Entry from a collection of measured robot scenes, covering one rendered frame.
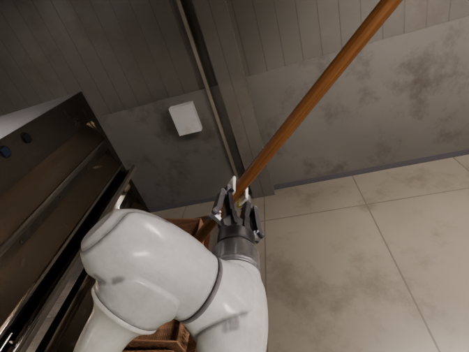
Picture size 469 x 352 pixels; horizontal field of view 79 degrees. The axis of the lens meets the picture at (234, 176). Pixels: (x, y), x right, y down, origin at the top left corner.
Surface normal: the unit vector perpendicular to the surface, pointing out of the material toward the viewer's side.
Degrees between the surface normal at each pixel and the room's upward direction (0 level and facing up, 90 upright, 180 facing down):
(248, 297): 53
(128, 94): 90
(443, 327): 0
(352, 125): 90
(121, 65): 90
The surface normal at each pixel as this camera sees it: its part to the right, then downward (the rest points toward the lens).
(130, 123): -0.07, 0.54
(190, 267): 0.65, -0.26
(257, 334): 0.67, -0.44
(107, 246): 0.01, -0.17
